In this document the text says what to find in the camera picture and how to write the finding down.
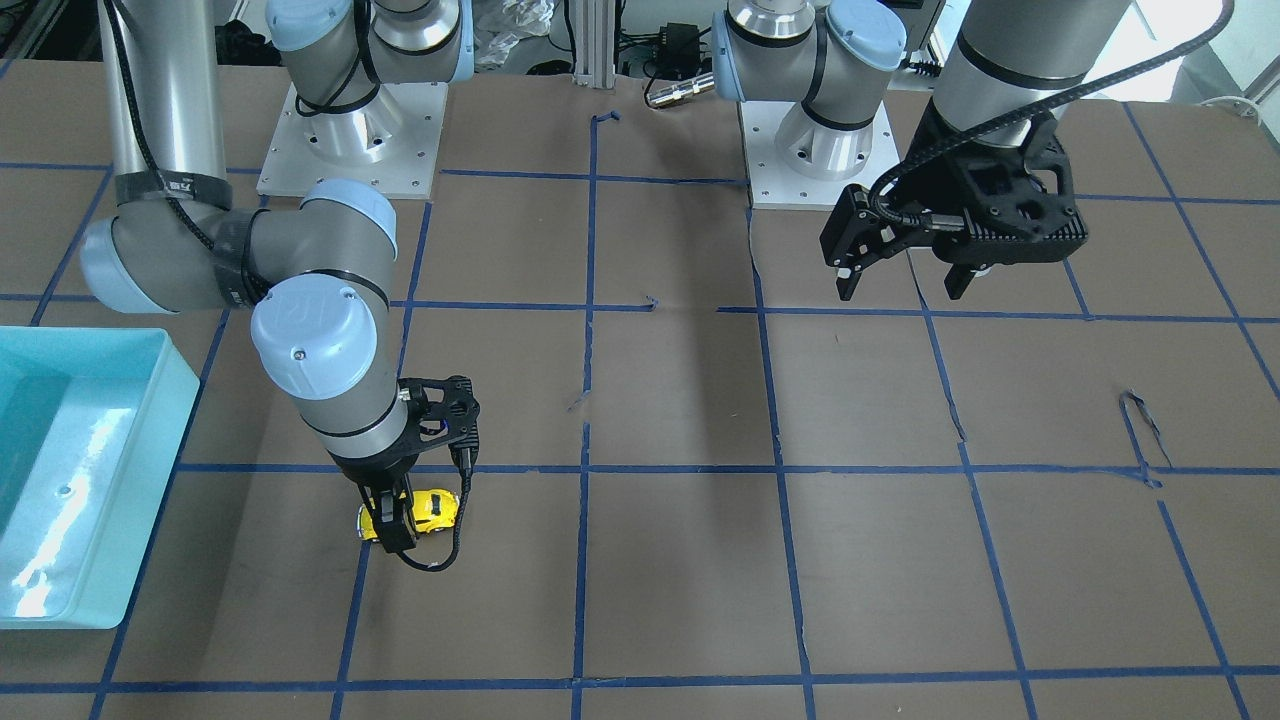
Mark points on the yellow toy beetle car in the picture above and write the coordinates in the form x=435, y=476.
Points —
x=433, y=510

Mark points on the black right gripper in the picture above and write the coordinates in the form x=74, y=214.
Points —
x=374, y=474

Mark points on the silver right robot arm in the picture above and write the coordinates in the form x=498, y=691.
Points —
x=316, y=279

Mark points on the light blue plastic bin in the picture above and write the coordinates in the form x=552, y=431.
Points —
x=92, y=423

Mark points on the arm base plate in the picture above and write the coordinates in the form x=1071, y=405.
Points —
x=390, y=144
x=796, y=164

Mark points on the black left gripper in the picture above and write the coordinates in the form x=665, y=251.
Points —
x=948, y=165

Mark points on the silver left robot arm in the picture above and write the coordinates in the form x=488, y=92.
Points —
x=836, y=62

